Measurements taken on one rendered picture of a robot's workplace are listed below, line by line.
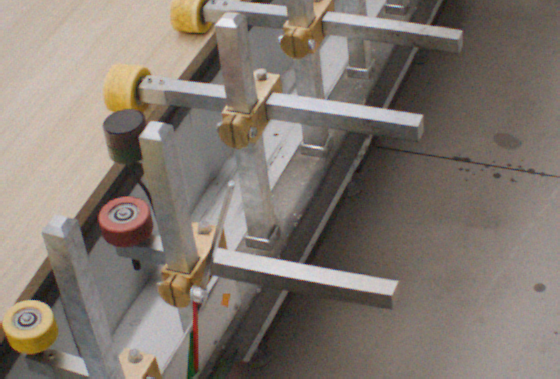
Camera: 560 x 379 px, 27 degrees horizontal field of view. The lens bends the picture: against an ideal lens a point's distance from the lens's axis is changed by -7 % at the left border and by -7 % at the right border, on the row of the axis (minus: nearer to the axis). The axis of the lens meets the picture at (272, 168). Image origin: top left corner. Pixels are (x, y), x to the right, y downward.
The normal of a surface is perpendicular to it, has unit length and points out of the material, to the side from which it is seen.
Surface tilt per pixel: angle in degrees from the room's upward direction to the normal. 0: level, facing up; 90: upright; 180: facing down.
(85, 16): 0
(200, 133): 90
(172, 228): 90
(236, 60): 90
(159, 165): 90
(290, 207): 0
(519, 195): 0
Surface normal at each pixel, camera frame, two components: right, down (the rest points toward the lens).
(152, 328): -0.11, -0.78
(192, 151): 0.92, 0.15
